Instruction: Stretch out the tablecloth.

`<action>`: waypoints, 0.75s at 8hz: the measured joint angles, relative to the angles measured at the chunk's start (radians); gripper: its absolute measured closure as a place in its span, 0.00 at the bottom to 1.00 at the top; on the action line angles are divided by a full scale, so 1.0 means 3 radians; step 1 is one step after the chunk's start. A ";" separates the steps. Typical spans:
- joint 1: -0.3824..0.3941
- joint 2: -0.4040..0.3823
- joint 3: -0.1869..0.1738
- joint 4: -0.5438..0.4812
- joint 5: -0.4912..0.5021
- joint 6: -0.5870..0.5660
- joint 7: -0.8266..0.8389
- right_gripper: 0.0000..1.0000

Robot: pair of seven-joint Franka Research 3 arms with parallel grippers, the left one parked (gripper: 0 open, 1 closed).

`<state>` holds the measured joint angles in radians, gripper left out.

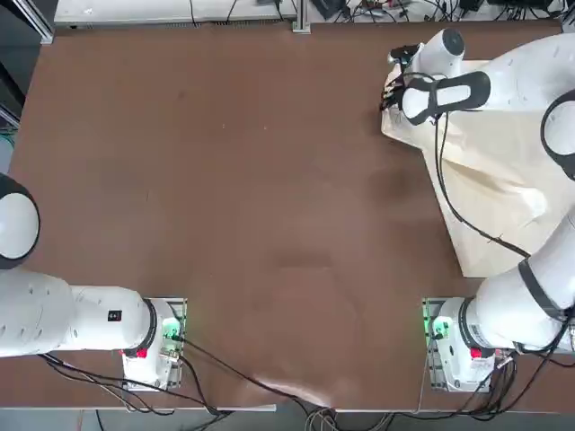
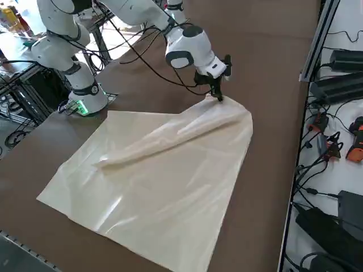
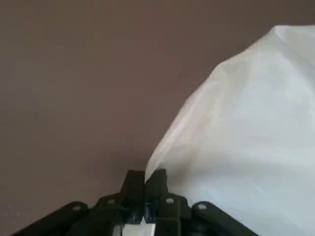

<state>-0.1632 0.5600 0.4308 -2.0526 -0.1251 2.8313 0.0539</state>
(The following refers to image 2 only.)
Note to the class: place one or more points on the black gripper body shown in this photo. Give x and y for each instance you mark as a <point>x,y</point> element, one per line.
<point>214,82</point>

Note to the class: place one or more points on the cream tablecloth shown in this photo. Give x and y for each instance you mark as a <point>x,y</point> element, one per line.
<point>156,184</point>

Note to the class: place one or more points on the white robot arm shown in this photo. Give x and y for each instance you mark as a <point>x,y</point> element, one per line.
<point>175,14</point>
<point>187,48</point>

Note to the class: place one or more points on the orange black plug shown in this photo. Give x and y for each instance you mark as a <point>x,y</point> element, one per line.
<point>319,122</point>
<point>333,150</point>

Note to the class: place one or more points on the small grey adapter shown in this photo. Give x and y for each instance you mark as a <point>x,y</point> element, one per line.
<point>321,144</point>

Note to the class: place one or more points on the long black power brick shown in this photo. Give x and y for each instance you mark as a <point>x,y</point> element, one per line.
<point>337,88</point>

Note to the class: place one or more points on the orange black connector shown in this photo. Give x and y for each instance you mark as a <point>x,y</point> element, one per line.
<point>356,150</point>

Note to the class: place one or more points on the yellow object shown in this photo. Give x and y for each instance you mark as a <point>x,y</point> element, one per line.
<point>7,14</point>

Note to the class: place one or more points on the aluminium camera post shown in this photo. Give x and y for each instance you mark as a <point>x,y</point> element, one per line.
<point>317,42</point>

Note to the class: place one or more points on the aluminium frame rack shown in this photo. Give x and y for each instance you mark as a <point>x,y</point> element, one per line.
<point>42,85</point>

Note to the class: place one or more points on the aluminium rail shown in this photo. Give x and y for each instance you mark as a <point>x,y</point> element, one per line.
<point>17,255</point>

